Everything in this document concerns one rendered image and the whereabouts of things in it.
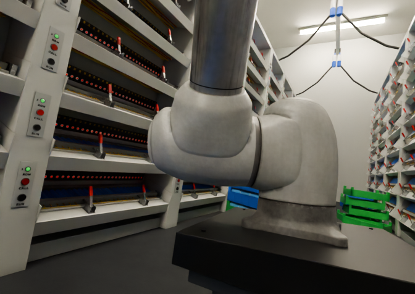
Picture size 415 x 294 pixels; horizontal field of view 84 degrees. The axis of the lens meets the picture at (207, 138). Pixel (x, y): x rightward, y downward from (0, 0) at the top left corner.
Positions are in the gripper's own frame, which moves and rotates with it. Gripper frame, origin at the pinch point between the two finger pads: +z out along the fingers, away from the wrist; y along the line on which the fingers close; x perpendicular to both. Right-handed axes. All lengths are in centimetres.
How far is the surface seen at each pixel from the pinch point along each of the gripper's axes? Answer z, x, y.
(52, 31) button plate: 25, -31, -36
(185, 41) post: 23.8, 4.0, 30.1
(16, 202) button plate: 35, -78, -36
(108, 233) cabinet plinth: 43, -93, -1
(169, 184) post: 36, -74, 30
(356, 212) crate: -51, -105, 182
